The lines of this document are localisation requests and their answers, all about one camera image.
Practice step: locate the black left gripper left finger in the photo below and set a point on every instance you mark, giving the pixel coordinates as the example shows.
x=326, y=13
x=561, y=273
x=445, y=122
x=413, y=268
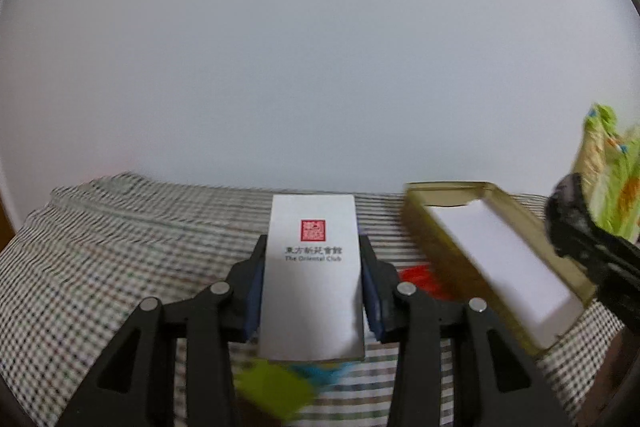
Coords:
x=132, y=383

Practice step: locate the gold metal tin tray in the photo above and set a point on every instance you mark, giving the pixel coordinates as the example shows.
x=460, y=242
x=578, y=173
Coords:
x=450, y=264

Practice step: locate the red toy brick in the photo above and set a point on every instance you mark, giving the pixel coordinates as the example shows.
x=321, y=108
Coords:
x=423, y=277

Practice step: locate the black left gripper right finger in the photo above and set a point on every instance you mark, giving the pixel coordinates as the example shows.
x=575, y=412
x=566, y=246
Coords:
x=495, y=383

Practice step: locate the checkered tablecloth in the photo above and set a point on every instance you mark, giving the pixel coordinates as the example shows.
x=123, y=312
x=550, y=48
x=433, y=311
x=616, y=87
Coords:
x=79, y=265

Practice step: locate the blue yellow toy block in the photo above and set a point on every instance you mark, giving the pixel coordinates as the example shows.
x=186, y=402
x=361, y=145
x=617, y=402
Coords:
x=322, y=375

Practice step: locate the white paper liner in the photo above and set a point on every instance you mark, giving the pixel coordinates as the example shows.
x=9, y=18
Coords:
x=541, y=302

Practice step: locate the green floral fabric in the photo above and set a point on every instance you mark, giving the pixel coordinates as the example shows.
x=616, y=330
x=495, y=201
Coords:
x=608, y=162

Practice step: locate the white Oriental Club box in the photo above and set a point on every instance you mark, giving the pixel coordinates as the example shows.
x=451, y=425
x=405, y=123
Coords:
x=311, y=298

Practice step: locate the green toy brick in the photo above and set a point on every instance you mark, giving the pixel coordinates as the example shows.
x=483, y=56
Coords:
x=275, y=389

